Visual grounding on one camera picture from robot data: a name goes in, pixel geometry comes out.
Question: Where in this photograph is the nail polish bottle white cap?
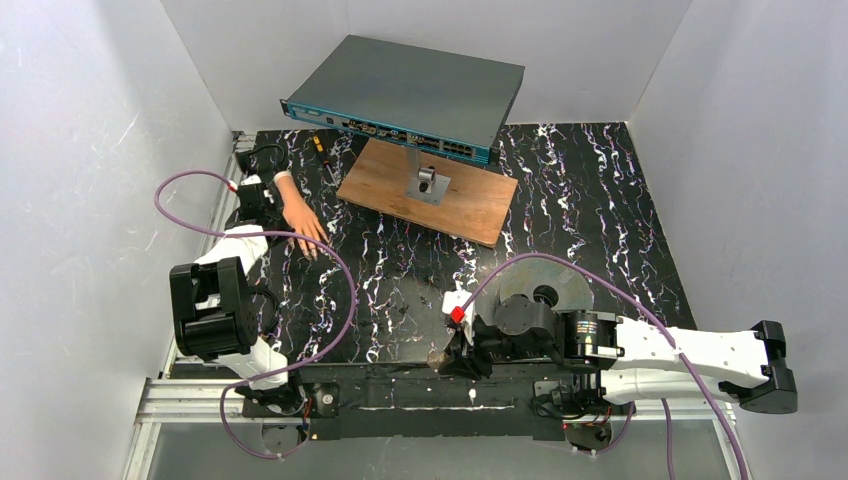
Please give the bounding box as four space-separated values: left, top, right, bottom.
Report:
427 351 447 372

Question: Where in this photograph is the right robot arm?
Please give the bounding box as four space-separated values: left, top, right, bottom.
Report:
437 291 798 416

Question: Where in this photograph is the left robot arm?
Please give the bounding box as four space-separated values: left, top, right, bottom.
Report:
169 184 289 392

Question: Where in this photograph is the mannequin hand with nails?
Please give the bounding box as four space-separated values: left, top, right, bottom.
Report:
273 171 329 245

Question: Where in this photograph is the grey ribbed round disc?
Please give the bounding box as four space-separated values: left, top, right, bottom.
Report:
494 258 594 311

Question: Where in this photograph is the yellow black screwdriver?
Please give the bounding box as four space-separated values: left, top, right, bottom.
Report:
312 134 338 186

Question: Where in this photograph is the wooden base board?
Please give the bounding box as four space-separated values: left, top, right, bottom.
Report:
337 139 517 248

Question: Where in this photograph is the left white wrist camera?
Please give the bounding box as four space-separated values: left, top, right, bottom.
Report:
239 175 264 190

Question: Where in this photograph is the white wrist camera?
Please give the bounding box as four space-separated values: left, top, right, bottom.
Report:
239 175 264 190
441 290 475 345

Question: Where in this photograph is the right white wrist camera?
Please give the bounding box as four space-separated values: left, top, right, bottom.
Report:
441 290 475 345

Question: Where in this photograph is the black plug with cable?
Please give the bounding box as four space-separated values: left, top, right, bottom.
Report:
235 144 290 176

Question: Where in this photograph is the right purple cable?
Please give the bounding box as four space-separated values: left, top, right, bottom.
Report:
463 252 750 480

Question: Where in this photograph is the black front mounting rail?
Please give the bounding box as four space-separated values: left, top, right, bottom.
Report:
300 362 593 440

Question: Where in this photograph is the metal stand bracket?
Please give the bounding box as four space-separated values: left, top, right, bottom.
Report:
405 146 450 206

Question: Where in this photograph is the aluminium frame profile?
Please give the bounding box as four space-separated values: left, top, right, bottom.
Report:
120 131 257 479

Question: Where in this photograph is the grey teal network switch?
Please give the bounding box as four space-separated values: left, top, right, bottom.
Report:
281 35 525 165

